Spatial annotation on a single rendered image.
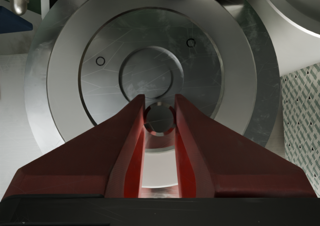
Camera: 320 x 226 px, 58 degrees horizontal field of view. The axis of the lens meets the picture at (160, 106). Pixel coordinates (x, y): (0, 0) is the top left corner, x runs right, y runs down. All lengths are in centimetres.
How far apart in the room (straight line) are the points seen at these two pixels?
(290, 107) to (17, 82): 43
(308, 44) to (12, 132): 47
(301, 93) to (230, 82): 24
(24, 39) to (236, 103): 324
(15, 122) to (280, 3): 46
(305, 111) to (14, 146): 45
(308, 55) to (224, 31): 8
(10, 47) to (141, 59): 309
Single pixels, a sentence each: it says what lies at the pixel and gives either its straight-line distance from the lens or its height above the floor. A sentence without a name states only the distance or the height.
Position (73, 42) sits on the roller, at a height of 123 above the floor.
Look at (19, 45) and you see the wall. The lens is 330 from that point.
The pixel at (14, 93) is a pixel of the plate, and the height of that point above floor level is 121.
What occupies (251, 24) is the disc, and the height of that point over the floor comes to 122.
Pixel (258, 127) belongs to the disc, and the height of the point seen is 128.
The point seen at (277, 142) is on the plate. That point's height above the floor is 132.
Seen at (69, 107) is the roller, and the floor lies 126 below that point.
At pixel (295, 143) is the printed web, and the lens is 41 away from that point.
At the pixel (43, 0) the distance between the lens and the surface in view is 20.
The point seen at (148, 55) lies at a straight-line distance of 15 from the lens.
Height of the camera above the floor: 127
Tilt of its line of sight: 3 degrees down
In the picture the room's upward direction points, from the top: 176 degrees clockwise
